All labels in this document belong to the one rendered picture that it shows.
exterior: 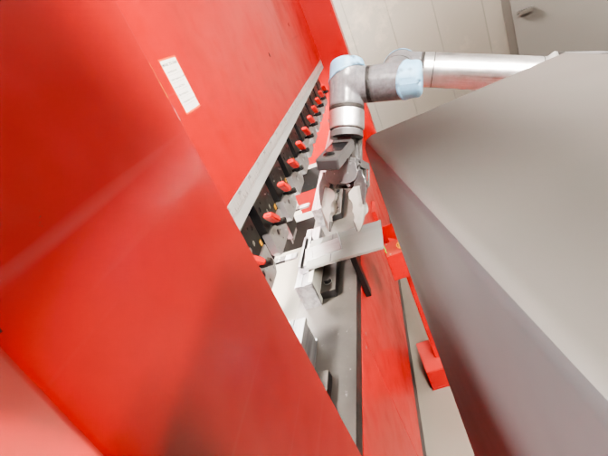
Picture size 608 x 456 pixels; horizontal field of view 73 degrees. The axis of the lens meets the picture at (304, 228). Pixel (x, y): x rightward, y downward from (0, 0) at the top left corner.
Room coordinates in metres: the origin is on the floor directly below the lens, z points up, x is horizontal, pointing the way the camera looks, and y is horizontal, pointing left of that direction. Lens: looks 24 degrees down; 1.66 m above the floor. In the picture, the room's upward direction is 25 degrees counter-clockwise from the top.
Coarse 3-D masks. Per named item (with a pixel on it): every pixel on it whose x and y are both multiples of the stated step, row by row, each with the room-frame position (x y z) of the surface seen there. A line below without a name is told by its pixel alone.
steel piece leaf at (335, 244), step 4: (332, 240) 1.29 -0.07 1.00; (336, 240) 1.28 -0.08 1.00; (320, 244) 1.30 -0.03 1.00; (324, 244) 1.29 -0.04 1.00; (328, 244) 1.27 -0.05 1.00; (332, 244) 1.26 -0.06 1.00; (336, 244) 1.25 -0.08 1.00; (340, 244) 1.23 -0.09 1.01; (312, 248) 1.30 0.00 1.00; (316, 248) 1.29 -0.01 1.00; (320, 248) 1.27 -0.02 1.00; (324, 248) 1.26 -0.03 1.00; (328, 248) 1.25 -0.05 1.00; (332, 248) 1.24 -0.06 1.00; (336, 248) 1.23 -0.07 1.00; (340, 248) 1.21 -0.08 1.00; (316, 252) 1.26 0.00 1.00; (320, 252) 1.24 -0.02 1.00; (324, 252) 1.23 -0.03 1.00; (328, 252) 1.22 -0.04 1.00; (316, 256) 1.23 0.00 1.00; (320, 256) 1.22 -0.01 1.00
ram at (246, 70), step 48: (144, 0) 0.97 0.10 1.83; (192, 0) 1.23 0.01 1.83; (240, 0) 1.70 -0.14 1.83; (288, 0) 2.82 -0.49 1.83; (144, 48) 0.87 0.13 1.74; (192, 48) 1.08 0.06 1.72; (240, 48) 1.45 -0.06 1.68; (288, 48) 2.23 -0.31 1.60; (240, 96) 1.25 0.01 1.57; (288, 96) 1.82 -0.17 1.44; (240, 144) 1.09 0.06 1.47
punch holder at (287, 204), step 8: (272, 168) 1.24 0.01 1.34; (280, 168) 1.31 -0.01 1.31; (272, 176) 1.20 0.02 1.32; (280, 176) 1.28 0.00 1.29; (272, 184) 1.18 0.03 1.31; (288, 184) 1.30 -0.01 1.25; (272, 192) 1.18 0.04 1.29; (280, 192) 1.21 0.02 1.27; (280, 200) 1.18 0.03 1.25; (288, 200) 1.24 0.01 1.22; (296, 200) 1.31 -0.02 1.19; (280, 208) 1.18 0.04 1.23; (288, 208) 1.20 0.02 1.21; (288, 216) 1.18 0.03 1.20
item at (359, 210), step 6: (354, 186) 0.79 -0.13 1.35; (354, 192) 0.78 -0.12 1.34; (354, 198) 0.78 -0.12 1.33; (360, 198) 0.77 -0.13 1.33; (354, 204) 0.77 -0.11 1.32; (360, 204) 0.76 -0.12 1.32; (366, 204) 0.80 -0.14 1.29; (354, 210) 0.77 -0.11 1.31; (360, 210) 0.76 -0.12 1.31; (366, 210) 0.79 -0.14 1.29; (360, 216) 0.76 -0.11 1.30; (354, 222) 0.76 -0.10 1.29; (360, 222) 0.75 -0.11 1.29; (360, 228) 0.76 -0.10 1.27
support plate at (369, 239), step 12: (372, 228) 1.25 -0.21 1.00; (324, 240) 1.32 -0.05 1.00; (348, 240) 1.24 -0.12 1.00; (360, 240) 1.21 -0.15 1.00; (372, 240) 1.18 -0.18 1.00; (312, 252) 1.27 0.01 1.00; (336, 252) 1.20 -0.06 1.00; (348, 252) 1.17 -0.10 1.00; (360, 252) 1.14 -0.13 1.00; (312, 264) 1.20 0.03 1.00; (324, 264) 1.17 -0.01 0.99
